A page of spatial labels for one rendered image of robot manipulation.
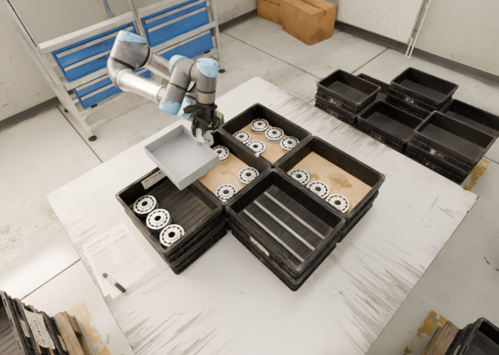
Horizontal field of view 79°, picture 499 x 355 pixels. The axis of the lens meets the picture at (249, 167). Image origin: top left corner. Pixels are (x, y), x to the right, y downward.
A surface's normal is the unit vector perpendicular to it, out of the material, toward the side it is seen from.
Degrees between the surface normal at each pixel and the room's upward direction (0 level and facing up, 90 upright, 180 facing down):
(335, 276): 0
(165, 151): 2
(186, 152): 2
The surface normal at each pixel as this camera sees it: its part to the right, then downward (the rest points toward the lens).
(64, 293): -0.06, -0.65
